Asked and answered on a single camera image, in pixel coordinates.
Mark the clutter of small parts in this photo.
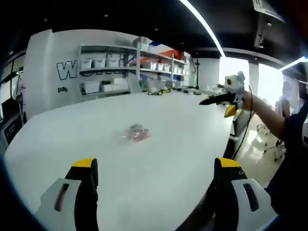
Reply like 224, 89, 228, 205
147, 88, 174, 96

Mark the person in dark shirt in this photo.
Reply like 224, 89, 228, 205
264, 105, 308, 215

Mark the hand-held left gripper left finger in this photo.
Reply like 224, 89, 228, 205
35, 158, 99, 231

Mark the white rolling chair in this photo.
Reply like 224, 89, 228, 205
256, 124, 287, 163

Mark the clear resealable bag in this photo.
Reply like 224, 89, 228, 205
119, 123, 154, 143

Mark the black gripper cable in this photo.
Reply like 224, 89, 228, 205
231, 85, 255, 160

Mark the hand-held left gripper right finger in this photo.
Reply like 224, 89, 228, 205
197, 157, 278, 231

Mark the row of white storage bins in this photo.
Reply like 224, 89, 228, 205
80, 56, 126, 69

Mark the black tripod stand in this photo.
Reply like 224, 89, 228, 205
193, 58, 202, 90

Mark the white ceiling light strip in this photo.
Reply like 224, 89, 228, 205
179, 0, 227, 58

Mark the grey metal storage shelf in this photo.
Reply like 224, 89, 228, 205
77, 43, 191, 95

